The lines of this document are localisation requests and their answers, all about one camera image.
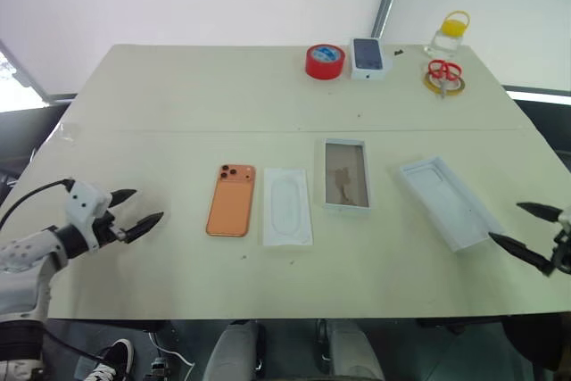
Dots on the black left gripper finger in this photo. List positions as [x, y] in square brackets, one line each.
[121, 196]
[143, 225]

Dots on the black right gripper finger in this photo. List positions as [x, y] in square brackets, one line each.
[537, 210]
[519, 250]

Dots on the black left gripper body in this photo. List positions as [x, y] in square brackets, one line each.
[108, 229]

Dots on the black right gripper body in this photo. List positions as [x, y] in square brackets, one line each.
[561, 256]

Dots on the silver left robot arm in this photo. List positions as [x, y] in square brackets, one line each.
[18, 265]

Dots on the white phone box lid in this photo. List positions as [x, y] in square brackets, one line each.
[450, 202]

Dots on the white phone box base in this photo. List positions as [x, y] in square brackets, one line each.
[347, 176]

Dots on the white box with phone print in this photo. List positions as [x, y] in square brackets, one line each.
[368, 58]

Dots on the orange smartphone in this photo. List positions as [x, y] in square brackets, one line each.
[231, 201]

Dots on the black and white sneaker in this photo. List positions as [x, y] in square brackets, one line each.
[111, 361]

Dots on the white paper insert sleeve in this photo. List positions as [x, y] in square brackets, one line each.
[286, 207]

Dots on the yellow tape roll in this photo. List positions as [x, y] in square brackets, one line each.
[446, 85]

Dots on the clear jar with yellow lid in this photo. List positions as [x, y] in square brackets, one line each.
[449, 35]

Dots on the red tape roll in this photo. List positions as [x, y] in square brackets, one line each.
[325, 61]

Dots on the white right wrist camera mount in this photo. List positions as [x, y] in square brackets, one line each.
[565, 219]

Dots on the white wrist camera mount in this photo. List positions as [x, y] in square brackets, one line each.
[565, 219]
[85, 204]

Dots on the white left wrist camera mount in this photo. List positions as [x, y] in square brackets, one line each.
[85, 204]

